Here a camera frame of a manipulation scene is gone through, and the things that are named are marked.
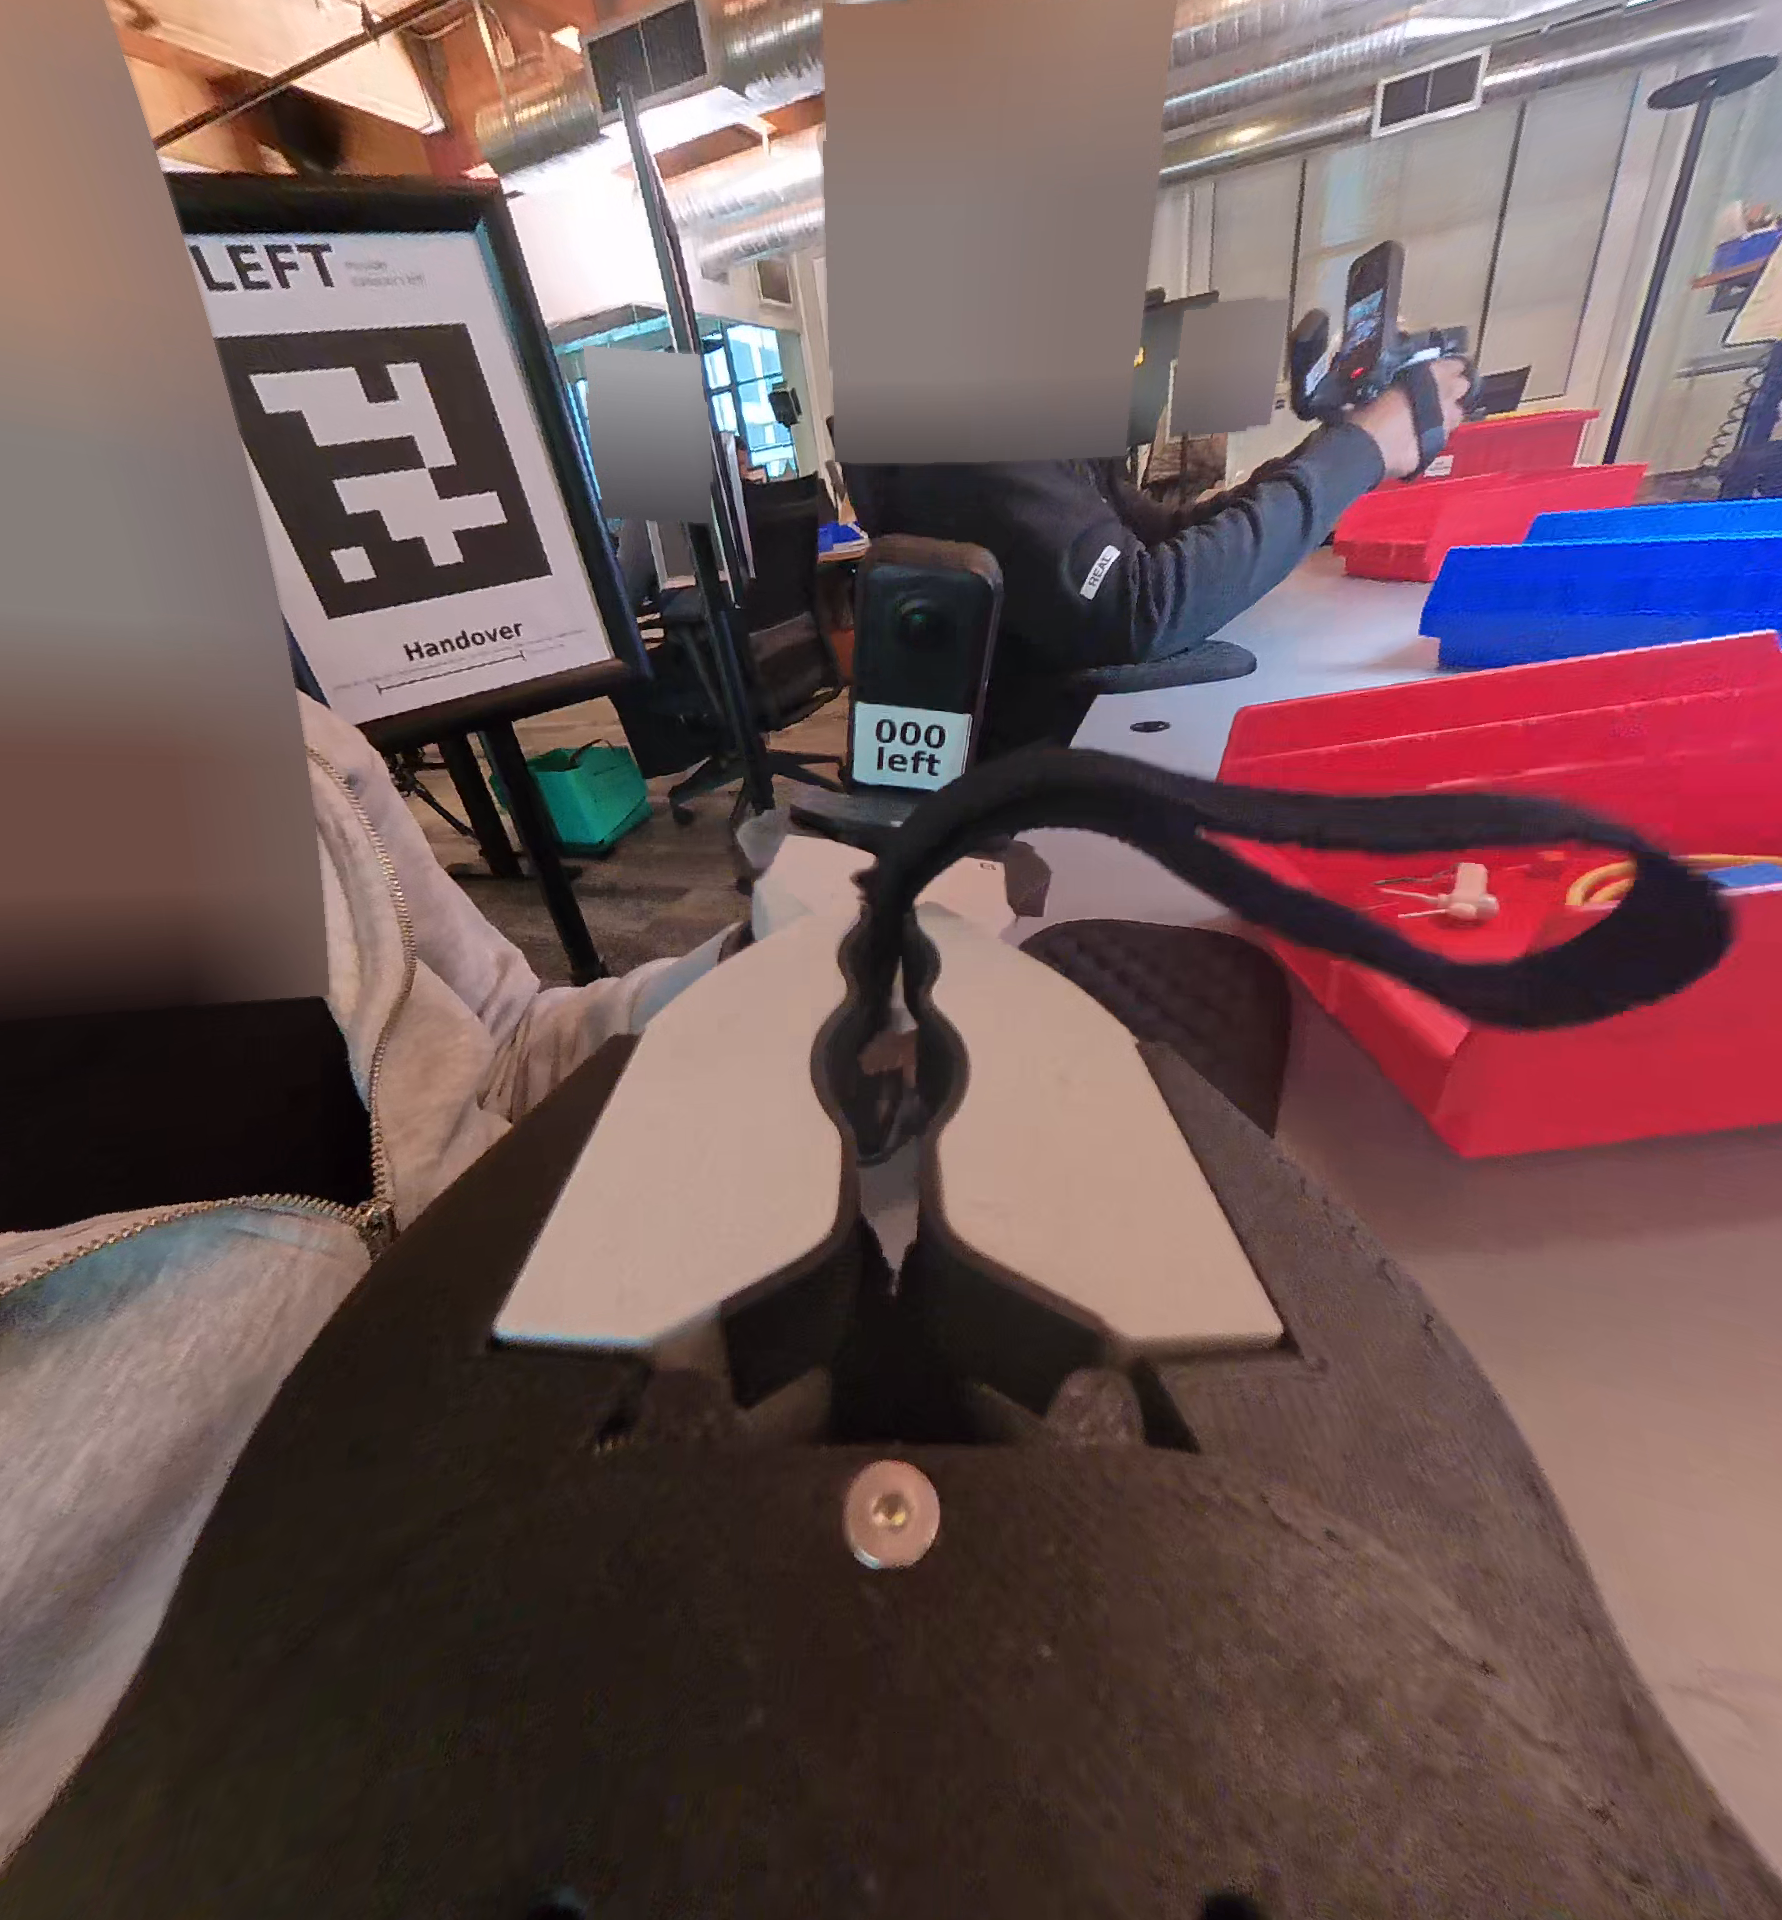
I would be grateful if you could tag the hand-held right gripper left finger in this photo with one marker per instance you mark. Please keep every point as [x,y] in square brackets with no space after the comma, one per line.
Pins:
[696,1171]

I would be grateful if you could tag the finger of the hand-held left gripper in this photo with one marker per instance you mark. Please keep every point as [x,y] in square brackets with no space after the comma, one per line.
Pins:
[801,892]
[975,900]

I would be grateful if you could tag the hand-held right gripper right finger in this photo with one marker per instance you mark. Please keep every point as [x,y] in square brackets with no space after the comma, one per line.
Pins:
[1087,1184]

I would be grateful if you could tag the red storage bin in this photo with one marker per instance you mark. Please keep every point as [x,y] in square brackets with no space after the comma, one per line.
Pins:
[1581,1065]
[1461,519]

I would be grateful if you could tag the person's left forearm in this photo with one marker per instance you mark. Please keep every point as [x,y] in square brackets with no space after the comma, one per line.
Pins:
[607,1020]

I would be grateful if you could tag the black mesh wrist rest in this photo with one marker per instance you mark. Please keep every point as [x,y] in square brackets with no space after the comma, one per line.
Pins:
[1161,1005]

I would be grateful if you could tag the green plastic bin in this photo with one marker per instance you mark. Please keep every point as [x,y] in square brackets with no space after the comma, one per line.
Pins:
[591,802]

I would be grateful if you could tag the black tripod stand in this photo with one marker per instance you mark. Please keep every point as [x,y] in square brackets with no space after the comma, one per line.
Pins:
[680,374]

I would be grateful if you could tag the black framed marker sign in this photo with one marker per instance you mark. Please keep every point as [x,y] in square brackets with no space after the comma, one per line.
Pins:
[531,451]

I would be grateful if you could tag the person's black shirt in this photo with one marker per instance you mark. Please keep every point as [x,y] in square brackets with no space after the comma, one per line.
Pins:
[127,1111]

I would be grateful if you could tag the person's grey hoodie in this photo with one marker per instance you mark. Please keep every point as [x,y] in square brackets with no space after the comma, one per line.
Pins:
[111,1424]

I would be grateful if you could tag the white air vent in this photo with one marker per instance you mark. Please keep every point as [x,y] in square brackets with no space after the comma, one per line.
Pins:
[1429,90]
[648,52]

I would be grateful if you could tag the blue storage bin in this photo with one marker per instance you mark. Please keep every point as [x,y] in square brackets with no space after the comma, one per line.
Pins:
[1626,600]

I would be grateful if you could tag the black floor lamp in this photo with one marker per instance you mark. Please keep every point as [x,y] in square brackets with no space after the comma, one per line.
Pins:
[1679,225]

